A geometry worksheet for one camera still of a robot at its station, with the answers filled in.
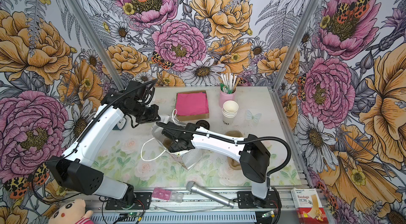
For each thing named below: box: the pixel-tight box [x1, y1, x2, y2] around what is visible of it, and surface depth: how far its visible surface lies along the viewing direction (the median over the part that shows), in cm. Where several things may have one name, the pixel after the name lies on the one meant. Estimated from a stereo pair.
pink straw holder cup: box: [218, 84, 237, 109], surface depth 101 cm
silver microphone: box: [186, 181, 235, 209], surface depth 76 cm
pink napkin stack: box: [174, 91, 209, 117], surface depth 111 cm
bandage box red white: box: [290, 188, 329, 224], surface depth 71 cm
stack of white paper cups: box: [222, 99, 239, 126], surface depth 95 cm
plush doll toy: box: [43, 198, 95, 224], surface depth 67 cm
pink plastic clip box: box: [151, 188, 184, 203], surface depth 76 cm
